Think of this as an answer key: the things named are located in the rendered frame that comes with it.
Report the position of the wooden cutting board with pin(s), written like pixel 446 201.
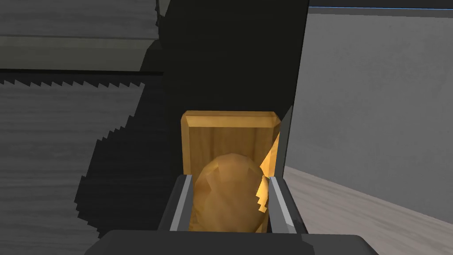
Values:
pixel 226 136

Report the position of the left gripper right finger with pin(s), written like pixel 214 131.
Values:
pixel 283 209

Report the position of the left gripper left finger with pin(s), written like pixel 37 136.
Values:
pixel 178 207

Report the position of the brown potato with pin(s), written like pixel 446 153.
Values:
pixel 228 194

